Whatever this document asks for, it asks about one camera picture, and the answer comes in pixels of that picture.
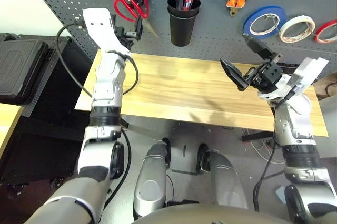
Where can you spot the white tape roll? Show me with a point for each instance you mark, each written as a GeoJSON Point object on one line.
{"type": "Point", "coordinates": [302, 18]}

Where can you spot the black power adapter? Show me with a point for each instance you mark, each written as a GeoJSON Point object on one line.
{"type": "Point", "coordinates": [269, 143]}

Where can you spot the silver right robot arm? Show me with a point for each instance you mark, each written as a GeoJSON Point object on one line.
{"type": "Point", "coordinates": [292, 121]}

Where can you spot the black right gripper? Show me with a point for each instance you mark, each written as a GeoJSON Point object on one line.
{"type": "Point", "coordinates": [268, 74]}

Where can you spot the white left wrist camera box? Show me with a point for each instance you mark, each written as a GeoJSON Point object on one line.
{"type": "Point", "coordinates": [100, 26]}

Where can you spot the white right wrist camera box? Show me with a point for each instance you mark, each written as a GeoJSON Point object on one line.
{"type": "Point", "coordinates": [308, 74]}

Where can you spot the black table leg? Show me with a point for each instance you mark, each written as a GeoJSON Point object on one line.
{"type": "Point", "coordinates": [256, 136]}
{"type": "Point", "coordinates": [124, 123]}

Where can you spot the grey foot pedal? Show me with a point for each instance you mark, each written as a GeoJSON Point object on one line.
{"type": "Point", "coordinates": [279, 195]}

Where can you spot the black cabinet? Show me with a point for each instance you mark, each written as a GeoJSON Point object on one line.
{"type": "Point", "coordinates": [39, 140]}

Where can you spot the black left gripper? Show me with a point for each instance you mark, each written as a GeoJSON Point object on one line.
{"type": "Point", "coordinates": [123, 36]}

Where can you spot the black left robot foot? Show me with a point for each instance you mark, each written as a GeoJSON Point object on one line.
{"type": "Point", "coordinates": [166, 153]}

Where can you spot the black plastic tool case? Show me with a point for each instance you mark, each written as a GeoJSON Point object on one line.
{"type": "Point", "coordinates": [289, 67]}

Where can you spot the silver right robot leg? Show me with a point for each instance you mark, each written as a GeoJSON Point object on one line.
{"type": "Point", "coordinates": [226, 182]}

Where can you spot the silver robot leg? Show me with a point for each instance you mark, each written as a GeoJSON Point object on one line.
{"type": "Point", "coordinates": [150, 182]}
{"type": "Point", "coordinates": [226, 182]}

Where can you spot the red tape roll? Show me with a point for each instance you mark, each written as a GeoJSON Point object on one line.
{"type": "Point", "coordinates": [327, 25]}

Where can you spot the silver left robot leg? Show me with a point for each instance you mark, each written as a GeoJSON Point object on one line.
{"type": "Point", "coordinates": [150, 182]}

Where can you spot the black cup holder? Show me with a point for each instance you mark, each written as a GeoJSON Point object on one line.
{"type": "Point", "coordinates": [181, 32]}

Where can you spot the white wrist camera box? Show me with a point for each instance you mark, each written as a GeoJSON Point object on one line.
{"type": "Point", "coordinates": [308, 74]}
{"type": "Point", "coordinates": [100, 26]}

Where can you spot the black right robot foot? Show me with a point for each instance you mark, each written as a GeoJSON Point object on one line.
{"type": "Point", "coordinates": [203, 158]}

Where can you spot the black ribbed equipment case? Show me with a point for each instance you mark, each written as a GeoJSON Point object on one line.
{"type": "Point", "coordinates": [18, 69]}

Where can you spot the blue tape roll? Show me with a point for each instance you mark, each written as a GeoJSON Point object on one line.
{"type": "Point", "coordinates": [247, 25]}

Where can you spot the grey robot torso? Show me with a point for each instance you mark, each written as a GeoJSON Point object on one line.
{"type": "Point", "coordinates": [210, 216]}

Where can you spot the black robot foot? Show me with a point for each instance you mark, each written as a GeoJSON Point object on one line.
{"type": "Point", "coordinates": [166, 153]}
{"type": "Point", "coordinates": [203, 158]}

